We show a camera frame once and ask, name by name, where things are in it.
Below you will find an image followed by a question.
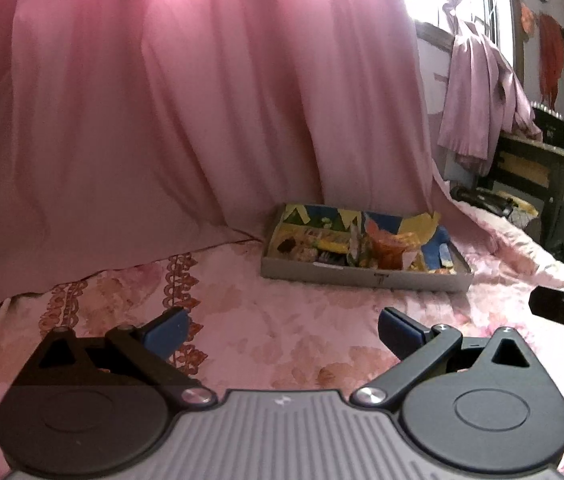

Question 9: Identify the cardboard box with yellow-blue print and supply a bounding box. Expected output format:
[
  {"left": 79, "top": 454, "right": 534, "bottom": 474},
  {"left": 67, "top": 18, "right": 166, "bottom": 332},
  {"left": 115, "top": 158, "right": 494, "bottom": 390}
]
[{"left": 261, "top": 203, "right": 474, "bottom": 293}]

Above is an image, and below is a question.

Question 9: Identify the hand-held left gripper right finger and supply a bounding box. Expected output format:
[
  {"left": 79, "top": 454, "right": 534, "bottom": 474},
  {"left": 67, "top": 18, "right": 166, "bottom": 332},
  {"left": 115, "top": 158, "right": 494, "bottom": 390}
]
[{"left": 351, "top": 306, "right": 540, "bottom": 411}]

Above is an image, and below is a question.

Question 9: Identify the black bag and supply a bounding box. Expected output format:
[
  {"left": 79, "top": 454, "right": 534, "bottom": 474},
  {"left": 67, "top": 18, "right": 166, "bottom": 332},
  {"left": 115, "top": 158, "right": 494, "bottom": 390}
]
[{"left": 449, "top": 186, "right": 518, "bottom": 216}]

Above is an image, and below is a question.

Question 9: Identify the pink floral blanket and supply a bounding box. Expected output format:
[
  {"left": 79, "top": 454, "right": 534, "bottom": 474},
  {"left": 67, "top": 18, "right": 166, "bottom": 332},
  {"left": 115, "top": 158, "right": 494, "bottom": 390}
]
[{"left": 0, "top": 200, "right": 564, "bottom": 480}]

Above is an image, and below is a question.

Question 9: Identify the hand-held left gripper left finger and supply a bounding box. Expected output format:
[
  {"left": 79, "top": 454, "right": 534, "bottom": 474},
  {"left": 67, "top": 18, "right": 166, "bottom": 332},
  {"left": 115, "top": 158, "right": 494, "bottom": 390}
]
[{"left": 22, "top": 306, "right": 217, "bottom": 408}]

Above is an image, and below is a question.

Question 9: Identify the white and green snack pouch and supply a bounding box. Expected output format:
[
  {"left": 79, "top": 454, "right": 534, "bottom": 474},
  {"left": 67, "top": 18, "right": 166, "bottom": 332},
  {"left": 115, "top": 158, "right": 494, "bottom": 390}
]
[{"left": 347, "top": 225, "right": 367, "bottom": 266}]

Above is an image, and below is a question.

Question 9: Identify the orange snack packet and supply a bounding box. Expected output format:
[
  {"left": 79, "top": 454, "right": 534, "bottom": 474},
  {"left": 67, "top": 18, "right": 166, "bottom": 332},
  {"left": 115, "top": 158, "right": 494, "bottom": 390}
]
[{"left": 364, "top": 220, "right": 413, "bottom": 268}]

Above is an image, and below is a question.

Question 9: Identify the yellow bag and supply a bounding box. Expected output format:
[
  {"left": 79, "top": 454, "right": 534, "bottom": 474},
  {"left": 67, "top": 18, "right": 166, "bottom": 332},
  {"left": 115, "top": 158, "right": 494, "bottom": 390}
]
[{"left": 509, "top": 197, "right": 540, "bottom": 216}]

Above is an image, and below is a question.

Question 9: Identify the red wall decoration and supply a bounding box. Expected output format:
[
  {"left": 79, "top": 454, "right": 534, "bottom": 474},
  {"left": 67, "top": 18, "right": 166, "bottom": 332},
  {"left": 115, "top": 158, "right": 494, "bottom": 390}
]
[{"left": 537, "top": 12, "right": 564, "bottom": 108}]

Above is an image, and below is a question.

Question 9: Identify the pink hanging cloth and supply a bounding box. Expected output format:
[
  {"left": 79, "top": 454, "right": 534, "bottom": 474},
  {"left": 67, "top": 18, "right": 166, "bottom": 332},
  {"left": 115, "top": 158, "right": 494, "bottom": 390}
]
[{"left": 437, "top": 20, "right": 543, "bottom": 176}]

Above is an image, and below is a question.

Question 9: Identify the black box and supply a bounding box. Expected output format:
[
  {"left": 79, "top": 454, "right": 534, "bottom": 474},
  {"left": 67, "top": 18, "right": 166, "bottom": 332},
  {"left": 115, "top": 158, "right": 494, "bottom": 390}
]
[{"left": 532, "top": 102, "right": 564, "bottom": 148}]

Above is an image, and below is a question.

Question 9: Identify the dark wooden desk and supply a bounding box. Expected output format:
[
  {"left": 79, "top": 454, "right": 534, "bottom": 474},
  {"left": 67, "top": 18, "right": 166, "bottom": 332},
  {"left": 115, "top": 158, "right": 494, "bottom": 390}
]
[{"left": 477, "top": 130, "right": 564, "bottom": 276}]

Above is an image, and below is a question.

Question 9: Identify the pink curtain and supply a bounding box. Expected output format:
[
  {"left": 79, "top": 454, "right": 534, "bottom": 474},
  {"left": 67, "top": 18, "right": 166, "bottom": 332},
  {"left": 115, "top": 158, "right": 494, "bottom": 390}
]
[{"left": 0, "top": 0, "right": 468, "bottom": 311}]

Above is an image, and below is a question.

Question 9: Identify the floral snack packet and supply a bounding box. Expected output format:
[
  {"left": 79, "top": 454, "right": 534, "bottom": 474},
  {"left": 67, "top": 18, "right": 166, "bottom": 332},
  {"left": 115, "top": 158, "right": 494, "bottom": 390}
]
[{"left": 287, "top": 227, "right": 347, "bottom": 248}]

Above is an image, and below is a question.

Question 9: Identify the orange wall decoration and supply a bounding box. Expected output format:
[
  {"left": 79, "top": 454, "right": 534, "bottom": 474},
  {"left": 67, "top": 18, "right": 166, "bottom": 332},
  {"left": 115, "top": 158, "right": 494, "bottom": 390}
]
[{"left": 519, "top": 2, "right": 535, "bottom": 41}]

